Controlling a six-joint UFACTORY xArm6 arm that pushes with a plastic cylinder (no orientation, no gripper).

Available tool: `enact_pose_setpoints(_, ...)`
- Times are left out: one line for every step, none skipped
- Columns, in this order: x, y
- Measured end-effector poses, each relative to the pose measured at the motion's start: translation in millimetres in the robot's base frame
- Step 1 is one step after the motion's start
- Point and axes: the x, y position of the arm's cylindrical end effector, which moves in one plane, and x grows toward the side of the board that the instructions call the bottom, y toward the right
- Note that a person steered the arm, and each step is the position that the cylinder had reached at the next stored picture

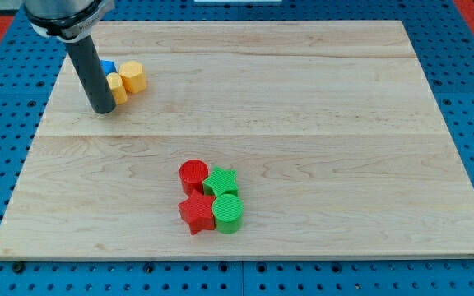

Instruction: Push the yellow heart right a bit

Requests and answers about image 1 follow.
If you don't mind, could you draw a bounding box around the yellow heart block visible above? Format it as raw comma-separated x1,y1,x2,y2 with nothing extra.
106,72,128,104

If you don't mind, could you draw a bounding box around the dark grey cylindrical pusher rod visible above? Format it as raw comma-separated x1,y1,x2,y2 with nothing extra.
65,35,116,114

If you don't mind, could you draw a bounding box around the blue block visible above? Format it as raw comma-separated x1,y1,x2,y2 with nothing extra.
100,60,117,76

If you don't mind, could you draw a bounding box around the light wooden board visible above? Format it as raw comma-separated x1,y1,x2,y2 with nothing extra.
0,21,474,261

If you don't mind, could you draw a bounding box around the green cylinder block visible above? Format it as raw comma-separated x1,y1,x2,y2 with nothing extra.
212,194,244,234

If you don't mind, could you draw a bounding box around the red cylinder block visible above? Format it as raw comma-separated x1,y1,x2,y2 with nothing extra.
179,160,209,195

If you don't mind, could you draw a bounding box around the red star block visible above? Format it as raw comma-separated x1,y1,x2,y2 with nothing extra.
178,190,216,235

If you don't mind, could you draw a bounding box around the green star block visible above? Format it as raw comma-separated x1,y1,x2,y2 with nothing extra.
202,166,239,197

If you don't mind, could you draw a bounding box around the yellow hexagon block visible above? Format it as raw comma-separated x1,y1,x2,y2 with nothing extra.
118,61,147,94

